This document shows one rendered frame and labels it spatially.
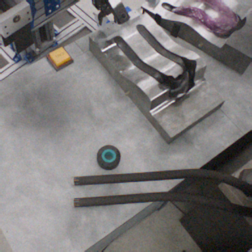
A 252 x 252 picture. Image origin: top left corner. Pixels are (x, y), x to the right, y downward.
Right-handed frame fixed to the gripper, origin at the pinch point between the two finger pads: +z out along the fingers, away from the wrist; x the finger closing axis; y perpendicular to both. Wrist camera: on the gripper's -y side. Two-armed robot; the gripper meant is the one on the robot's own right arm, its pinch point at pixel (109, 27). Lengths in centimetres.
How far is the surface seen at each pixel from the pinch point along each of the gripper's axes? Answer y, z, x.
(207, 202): -71, 1, 15
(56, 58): 3.6, 6.9, 22.5
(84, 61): -1.5, 10.7, 13.1
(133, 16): -1.5, -1.0, -10.3
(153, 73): -26.5, -0.8, -0.2
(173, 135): -47.5, 4.8, 7.1
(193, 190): -61, 91, -19
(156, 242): -70, 91, 16
